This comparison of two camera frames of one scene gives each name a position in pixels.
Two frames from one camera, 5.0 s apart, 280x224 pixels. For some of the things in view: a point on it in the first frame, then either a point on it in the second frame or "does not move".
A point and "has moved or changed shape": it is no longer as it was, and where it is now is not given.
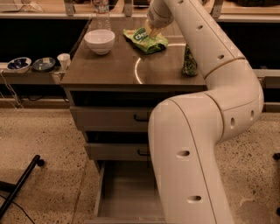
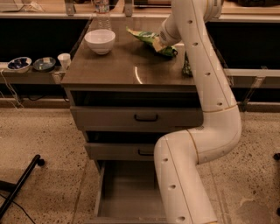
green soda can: x=190 y=66 does not move
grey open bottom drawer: x=128 y=193 does not move
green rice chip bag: x=147 y=43 has moved or changed shape
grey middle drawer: x=120 y=151 does not move
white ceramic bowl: x=100 y=40 does not move
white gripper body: x=156 y=21 to x=168 y=37
